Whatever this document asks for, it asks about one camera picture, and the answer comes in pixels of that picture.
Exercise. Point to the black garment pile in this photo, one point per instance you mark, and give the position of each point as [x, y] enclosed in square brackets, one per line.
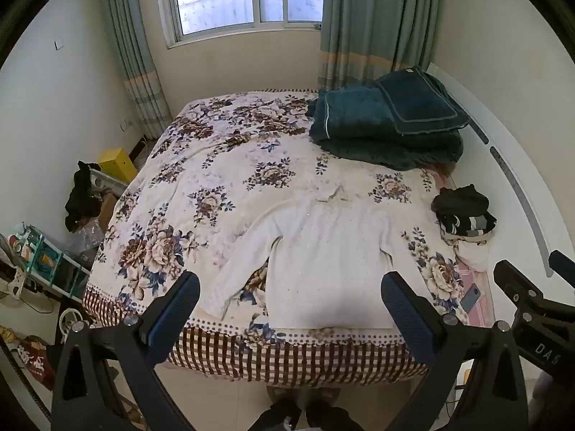
[462, 200]

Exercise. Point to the wall switch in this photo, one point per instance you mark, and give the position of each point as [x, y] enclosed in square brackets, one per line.
[59, 43]

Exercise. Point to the red bag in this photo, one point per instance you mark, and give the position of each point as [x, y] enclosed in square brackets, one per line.
[38, 361]

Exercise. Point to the teal shelf rack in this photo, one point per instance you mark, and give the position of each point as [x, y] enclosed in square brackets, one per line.
[49, 260]

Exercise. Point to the white fan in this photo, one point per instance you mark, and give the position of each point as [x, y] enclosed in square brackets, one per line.
[72, 321]

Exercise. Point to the clear plastic bag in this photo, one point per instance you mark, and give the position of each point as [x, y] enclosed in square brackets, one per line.
[87, 235]

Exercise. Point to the white garment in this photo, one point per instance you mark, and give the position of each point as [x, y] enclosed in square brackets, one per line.
[471, 256]

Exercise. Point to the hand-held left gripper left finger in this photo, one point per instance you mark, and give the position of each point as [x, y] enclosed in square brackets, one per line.
[175, 318]

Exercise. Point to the cardboard box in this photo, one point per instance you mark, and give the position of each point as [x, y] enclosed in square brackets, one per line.
[110, 211]

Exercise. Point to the folded teal quilt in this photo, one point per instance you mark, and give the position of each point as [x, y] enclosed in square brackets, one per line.
[355, 116]

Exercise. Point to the yellow box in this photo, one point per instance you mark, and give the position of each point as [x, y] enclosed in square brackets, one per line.
[117, 166]

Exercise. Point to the wide teal curtain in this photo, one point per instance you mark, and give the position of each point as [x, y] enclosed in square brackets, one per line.
[377, 22]

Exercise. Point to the hanging black garment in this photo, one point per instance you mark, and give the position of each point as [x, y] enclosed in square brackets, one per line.
[83, 197]

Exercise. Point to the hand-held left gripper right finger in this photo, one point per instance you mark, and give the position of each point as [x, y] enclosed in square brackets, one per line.
[404, 318]

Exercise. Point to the white sweater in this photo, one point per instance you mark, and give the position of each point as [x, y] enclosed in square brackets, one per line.
[323, 256]

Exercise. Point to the wall socket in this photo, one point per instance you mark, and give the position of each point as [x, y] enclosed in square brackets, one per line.
[127, 124]

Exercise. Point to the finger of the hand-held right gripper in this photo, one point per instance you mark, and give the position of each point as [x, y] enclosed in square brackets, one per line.
[564, 267]
[516, 280]

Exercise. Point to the white headboard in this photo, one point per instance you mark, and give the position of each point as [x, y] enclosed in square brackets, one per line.
[507, 143]

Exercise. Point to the narrow teal curtain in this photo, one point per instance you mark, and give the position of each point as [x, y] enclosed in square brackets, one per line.
[134, 54]

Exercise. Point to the teal pillow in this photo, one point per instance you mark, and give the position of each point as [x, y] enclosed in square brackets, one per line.
[422, 98]

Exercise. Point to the smartphone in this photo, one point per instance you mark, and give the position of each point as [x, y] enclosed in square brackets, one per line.
[469, 298]

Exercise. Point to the striped garment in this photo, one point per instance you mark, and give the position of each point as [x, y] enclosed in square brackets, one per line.
[471, 225]

